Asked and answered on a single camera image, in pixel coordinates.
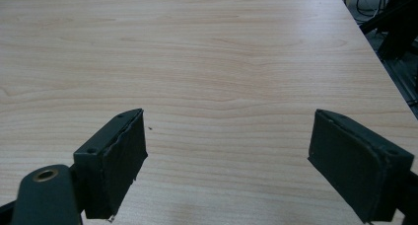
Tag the black metal stand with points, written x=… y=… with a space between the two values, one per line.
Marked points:
x=398 y=24

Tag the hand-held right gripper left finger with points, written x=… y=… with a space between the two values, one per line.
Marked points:
x=108 y=165

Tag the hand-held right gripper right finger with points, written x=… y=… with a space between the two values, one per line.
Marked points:
x=355 y=165

